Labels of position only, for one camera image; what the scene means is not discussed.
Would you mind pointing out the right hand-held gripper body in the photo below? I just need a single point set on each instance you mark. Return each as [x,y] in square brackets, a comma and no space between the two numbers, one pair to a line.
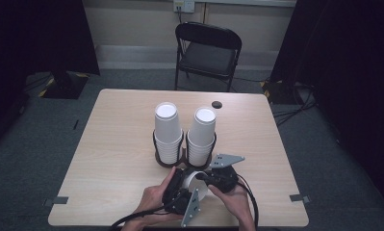
[223,179]

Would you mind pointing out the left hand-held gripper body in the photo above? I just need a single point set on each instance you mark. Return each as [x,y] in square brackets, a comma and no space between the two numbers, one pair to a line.
[176,199]

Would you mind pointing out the single white paper cup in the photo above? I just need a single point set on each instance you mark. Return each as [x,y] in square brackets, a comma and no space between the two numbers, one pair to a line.
[194,186]

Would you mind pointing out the white ribbed cup stack front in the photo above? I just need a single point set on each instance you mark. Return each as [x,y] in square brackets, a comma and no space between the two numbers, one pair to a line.
[165,165]

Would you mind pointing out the stack of white paper cups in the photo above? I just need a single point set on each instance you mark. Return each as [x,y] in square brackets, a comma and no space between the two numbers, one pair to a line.
[167,128]
[202,131]

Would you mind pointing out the person's left hand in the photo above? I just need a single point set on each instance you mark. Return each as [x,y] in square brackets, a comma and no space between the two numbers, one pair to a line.
[151,202]

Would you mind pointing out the person's right hand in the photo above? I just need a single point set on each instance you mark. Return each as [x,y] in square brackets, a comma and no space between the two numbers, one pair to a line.
[237,205]

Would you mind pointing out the black table grommet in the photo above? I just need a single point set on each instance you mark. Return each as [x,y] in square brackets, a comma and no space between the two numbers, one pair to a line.
[217,104]

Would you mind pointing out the grey tape mark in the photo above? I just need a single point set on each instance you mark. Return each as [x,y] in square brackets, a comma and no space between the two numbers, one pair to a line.
[299,198]

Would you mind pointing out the black stand base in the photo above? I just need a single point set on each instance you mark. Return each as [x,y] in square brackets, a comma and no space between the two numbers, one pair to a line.
[277,91]
[64,85]

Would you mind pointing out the black folding chair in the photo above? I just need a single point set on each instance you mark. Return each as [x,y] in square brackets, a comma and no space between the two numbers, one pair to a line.
[209,59]

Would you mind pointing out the dark curtain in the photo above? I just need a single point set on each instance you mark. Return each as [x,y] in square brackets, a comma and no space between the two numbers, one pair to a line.
[350,80]
[35,35]

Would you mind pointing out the white wall socket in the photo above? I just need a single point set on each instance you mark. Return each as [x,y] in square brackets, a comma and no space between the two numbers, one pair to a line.
[184,5]

